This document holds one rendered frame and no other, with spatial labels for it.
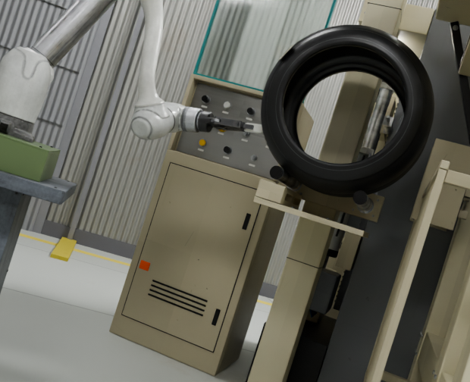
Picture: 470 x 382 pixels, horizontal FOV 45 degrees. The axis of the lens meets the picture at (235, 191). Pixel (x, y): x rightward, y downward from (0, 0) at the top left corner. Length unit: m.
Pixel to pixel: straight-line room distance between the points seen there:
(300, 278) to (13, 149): 1.13
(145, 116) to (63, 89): 2.99
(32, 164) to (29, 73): 0.30
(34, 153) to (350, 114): 1.17
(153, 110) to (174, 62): 3.03
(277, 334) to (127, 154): 2.92
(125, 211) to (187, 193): 2.30
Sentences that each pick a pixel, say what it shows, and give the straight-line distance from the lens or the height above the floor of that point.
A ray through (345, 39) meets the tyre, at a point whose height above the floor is 1.37.
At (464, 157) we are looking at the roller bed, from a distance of 2.12.
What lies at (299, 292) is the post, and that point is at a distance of 2.19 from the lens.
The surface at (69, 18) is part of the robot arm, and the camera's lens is 2.13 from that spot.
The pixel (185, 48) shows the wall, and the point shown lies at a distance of 4.95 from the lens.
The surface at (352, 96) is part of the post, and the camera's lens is 2.23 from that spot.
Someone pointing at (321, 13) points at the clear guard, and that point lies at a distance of 2.67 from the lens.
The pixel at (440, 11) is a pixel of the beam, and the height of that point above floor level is 1.64.
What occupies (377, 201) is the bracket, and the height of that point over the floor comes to 0.93.
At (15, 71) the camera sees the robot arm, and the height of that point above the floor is 0.94.
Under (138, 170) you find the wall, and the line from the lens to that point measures 4.83.
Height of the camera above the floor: 0.79
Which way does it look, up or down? level
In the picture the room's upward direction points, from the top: 18 degrees clockwise
